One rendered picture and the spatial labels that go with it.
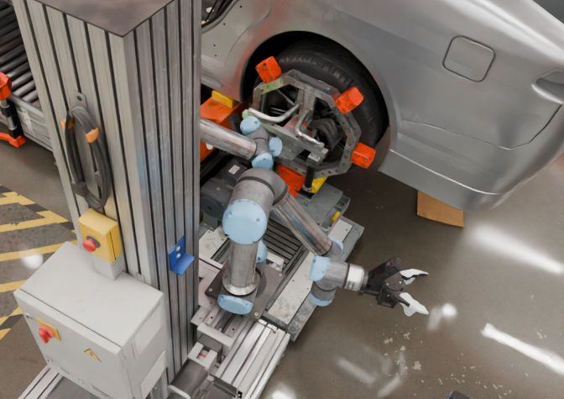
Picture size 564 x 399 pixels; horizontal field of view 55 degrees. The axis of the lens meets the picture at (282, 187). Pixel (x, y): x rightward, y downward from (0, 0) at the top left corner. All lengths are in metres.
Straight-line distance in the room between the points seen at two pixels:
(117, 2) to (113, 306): 0.82
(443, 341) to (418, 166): 1.03
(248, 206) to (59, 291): 0.56
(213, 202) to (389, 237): 1.13
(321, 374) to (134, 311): 1.48
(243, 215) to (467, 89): 1.14
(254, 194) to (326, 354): 1.55
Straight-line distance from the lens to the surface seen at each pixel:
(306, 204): 3.08
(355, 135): 2.44
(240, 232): 1.47
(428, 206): 3.61
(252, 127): 2.01
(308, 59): 2.47
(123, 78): 1.04
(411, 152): 2.49
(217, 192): 2.85
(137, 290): 1.57
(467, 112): 2.29
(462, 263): 3.43
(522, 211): 3.91
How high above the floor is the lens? 2.57
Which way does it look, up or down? 48 degrees down
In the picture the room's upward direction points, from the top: 10 degrees clockwise
